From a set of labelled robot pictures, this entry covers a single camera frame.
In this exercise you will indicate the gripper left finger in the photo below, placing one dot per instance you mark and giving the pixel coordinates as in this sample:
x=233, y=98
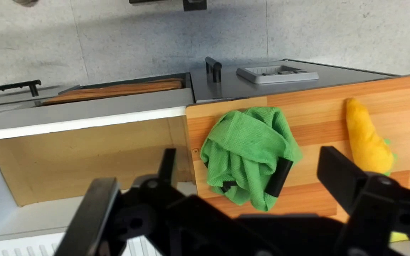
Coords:
x=100, y=213

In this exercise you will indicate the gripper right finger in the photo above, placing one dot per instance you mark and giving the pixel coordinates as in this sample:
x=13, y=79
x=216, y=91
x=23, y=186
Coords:
x=372, y=206

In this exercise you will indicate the green towel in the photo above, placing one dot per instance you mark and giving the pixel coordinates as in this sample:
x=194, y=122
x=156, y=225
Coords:
x=244, y=149

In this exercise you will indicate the yellow plush toy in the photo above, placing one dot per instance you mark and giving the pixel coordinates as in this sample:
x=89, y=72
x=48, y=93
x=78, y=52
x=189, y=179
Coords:
x=365, y=142

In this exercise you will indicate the white radiator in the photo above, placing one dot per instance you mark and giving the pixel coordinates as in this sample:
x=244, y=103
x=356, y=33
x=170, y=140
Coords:
x=30, y=249

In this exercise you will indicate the brown wooden board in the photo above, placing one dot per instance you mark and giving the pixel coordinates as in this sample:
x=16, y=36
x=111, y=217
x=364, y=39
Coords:
x=112, y=90

